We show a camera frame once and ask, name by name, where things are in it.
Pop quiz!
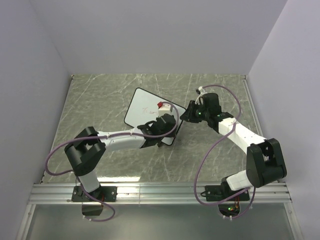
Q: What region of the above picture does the aluminium front rail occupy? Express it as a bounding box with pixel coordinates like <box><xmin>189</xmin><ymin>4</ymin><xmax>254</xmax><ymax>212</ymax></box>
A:
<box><xmin>16</xmin><ymin>182</ymin><xmax>304</xmax><ymax>240</ymax></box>

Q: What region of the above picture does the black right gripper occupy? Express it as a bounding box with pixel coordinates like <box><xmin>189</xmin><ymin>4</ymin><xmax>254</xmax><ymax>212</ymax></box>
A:
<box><xmin>179</xmin><ymin>101</ymin><xmax>210</xmax><ymax>124</ymax></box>

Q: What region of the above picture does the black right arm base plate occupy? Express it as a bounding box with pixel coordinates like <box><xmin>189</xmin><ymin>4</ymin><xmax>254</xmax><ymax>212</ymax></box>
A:
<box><xmin>200</xmin><ymin>185</ymin><xmax>250</xmax><ymax>202</ymax></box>

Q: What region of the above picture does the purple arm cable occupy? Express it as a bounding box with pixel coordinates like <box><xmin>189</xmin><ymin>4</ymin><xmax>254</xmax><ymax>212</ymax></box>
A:
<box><xmin>193</xmin><ymin>84</ymin><xmax>256</xmax><ymax>221</ymax></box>
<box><xmin>44</xmin><ymin>101</ymin><xmax>181</xmax><ymax>222</ymax></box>

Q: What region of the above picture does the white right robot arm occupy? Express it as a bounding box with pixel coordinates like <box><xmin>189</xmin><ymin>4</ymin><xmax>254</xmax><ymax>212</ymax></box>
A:
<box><xmin>180</xmin><ymin>93</ymin><xmax>287</xmax><ymax>200</ymax></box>

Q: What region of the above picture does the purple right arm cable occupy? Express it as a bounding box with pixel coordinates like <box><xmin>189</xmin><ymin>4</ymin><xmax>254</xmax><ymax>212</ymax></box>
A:
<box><xmin>193</xmin><ymin>84</ymin><xmax>256</xmax><ymax>221</ymax></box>

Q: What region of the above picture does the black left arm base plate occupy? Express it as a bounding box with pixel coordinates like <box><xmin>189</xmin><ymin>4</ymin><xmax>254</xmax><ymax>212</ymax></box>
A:
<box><xmin>71</xmin><ymin>185</ymin><xmax>118</xmax><ymax>202</ymax></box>

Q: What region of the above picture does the aluminium rail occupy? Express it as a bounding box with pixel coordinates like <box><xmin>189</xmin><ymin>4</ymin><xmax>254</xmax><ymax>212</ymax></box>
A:
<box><xmin>241</xmin><ymin>75</ymin><xmax>263</xmax><ymax>136</ymax></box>
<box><xmin>16</xmin><ymin>182</ymin><xmax>304</xmax><ymax>240</ymax></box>

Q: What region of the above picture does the aluminium right side rail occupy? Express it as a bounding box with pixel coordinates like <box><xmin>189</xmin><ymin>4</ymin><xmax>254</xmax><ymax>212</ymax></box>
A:
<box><xmin>241</xmin><ymin>75</ymin><xmax>263</xmax><ymax>136</ymax></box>

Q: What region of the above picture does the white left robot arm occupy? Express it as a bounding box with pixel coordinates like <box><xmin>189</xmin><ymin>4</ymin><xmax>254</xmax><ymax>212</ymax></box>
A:
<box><xmin>64</xmin><ymin>113</ymin><xmax>178</xmax><ymax>201</ymax></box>

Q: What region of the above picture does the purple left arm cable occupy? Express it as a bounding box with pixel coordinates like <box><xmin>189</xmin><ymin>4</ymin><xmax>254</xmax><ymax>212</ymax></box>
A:
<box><xmin>44</xmin><ymin>101</ymin><xmax>181</xmax><ymax>222</ymax></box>

